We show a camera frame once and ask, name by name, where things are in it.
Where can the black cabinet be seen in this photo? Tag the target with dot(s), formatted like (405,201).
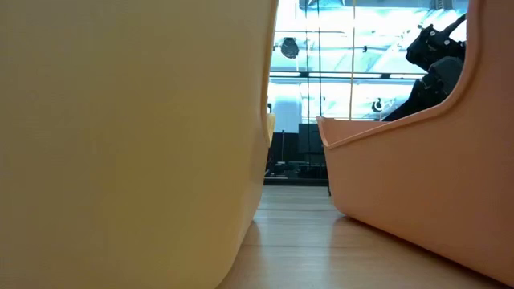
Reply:
(309,140)

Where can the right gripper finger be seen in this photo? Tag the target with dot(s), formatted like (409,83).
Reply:
(421,102)

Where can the round black object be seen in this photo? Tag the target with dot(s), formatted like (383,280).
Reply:
(289,47)

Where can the small black hook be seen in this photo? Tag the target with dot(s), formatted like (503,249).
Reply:
(377,105)

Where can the orange plastic bin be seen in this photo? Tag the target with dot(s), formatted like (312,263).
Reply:
(421,180)

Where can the yellow plastic bin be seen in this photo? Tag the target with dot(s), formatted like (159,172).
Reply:
(120,140)

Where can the black aluminium table frame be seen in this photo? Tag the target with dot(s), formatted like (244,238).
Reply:
(297,181)

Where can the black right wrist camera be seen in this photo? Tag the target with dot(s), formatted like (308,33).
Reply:
(431,46)

